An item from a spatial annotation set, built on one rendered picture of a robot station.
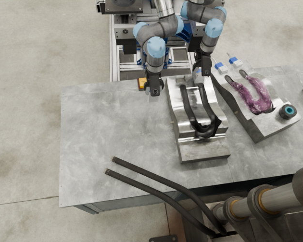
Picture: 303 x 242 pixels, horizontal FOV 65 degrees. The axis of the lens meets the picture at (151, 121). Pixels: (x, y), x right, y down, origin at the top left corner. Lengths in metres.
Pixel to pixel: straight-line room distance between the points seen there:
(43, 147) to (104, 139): 1.07
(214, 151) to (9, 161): 1.74
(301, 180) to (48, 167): 1.94
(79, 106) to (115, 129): 0.26
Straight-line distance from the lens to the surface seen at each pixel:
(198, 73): 1.43
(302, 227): 0.87
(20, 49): 3.02
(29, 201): 2.22
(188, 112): 1.30
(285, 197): 0.70
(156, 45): 0.99
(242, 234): 1.06
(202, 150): 1.27
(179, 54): 2.45
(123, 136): 1.32
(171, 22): 1.11
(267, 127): 1.39
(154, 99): 1.27
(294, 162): 1.52
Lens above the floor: 2.02
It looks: 64 degrees down
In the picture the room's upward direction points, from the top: 6 degrees clockwise
